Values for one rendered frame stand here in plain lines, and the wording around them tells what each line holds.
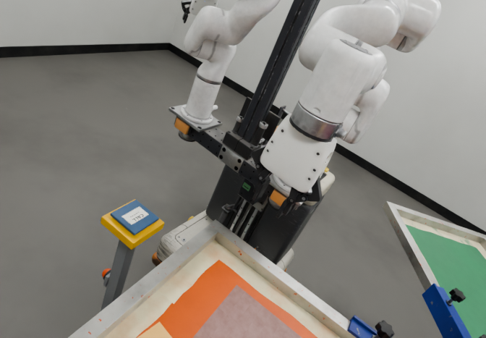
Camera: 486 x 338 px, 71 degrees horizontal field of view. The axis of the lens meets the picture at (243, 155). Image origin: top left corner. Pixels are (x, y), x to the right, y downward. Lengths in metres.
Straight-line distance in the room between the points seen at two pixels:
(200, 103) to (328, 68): 0.80
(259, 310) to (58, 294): 1.28
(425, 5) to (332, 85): 0.35
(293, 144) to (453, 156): 4.00
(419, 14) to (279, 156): 0.41
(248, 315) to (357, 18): 0.74
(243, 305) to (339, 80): 0.68
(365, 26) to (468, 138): 3.81
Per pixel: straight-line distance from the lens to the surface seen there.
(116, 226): 1.04
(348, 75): 0.49
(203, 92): 1.22
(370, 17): 0.69
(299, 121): 0.51
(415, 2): 0.79
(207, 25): 1.06
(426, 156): 4.49
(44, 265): 2.15
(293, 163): 0.55
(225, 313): 0.95
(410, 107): 4.37
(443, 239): 1.88
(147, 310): 0.90
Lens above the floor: 1.71
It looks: 29 degrees down
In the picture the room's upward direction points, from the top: 24 degrees clockwise
